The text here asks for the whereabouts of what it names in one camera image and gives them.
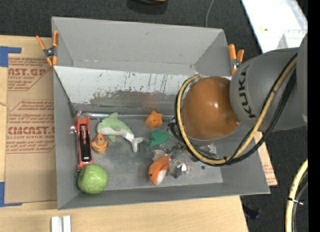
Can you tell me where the green apple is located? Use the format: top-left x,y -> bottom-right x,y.
76,163 -> 109,195

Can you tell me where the grey metal bin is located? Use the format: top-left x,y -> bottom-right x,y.
51,17 -> 271,210

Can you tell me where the orange and white toy fish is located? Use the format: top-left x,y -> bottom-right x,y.
147,155 -> 174,186

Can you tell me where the dark green foam shape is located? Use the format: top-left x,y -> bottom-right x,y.
148,129 -> 172,149

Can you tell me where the brown cardboard board, red print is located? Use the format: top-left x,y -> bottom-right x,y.
0,35 -> 59,208

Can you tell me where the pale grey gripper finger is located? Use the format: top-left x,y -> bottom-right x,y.
169,157 -> 189,179
159,143 -> 180,158

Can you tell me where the red stapler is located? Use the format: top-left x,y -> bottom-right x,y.
71,114 -> 94,171

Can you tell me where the orange striped toy animal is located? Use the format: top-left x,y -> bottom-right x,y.
90,133 -> 109,154

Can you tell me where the green and white toy dolphin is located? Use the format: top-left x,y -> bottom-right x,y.
96,112 -> 144,153

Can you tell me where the orange star shape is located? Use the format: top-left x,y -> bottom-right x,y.
144,111 -> 164,130

